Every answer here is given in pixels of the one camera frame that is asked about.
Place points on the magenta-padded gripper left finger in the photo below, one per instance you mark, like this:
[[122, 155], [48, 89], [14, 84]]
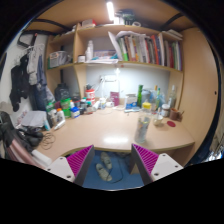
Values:
[[78, 161]]

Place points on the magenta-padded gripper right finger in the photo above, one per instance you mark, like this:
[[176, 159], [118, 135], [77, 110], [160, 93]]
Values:
[[148, 159]]

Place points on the clear yellow-capped drink bottle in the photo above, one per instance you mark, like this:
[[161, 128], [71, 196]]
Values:
[[142, 126]]

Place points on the grey slipper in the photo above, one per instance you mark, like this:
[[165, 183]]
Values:
[[103, 172], [106, 160]]

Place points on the blue floor mat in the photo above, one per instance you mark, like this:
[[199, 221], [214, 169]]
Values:
[[123, 173]]

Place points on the white tube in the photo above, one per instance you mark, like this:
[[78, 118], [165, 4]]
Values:
[[59, 125]]

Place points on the metal spoon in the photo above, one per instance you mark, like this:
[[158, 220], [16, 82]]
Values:
[[158, 113]]

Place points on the white bottle with orange cap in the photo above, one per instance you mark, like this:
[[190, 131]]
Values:
[[60, 116]]

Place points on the small blue and white tub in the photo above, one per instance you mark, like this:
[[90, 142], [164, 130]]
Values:
[[75, 112]]

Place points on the brown jar with white lid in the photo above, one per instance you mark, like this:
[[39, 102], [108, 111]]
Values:
[[165, 111]]

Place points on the brown mug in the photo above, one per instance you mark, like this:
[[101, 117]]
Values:
[[173, 114]]

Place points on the pale blue hairbrush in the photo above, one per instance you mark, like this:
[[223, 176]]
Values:
[[131, 109]]

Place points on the green packet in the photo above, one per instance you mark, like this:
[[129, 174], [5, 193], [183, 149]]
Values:
[[66, 107]]

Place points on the blue and white box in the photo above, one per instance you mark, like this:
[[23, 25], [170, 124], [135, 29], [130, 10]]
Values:
[[131, 101]]

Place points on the grey paper stack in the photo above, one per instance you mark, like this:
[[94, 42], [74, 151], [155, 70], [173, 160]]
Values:
[[34, 119]]

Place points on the grey shaker bottle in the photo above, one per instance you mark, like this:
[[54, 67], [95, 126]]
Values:
[[146, 97]]

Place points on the clear bottle with green cap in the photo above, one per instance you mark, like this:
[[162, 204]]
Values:
[[158, 97]]

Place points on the tall green bottle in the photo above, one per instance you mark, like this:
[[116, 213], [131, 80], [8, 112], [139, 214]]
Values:
[[140, 95]]

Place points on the red and white canister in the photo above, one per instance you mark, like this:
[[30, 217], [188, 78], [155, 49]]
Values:
[[90, 96]]

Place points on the tall clear white-capped bottle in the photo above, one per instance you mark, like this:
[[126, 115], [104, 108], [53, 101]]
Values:
[[172, 97]]

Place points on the black and pink backpack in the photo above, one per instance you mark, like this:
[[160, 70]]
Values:
[[13, 140]]

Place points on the magenta box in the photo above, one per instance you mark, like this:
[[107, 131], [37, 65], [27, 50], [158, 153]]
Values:
[[114, 99]]

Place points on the black container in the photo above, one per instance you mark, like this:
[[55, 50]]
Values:
[[62, 92]]

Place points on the hanging dark clothes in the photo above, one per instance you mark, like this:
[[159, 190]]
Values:
[[21, 83]]

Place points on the wooden shelf unit with books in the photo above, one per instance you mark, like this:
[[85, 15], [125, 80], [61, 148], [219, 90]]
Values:
[[123, 63]]

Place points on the white wall power outlet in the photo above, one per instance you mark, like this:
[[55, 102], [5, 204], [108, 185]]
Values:
[[108, 78]]

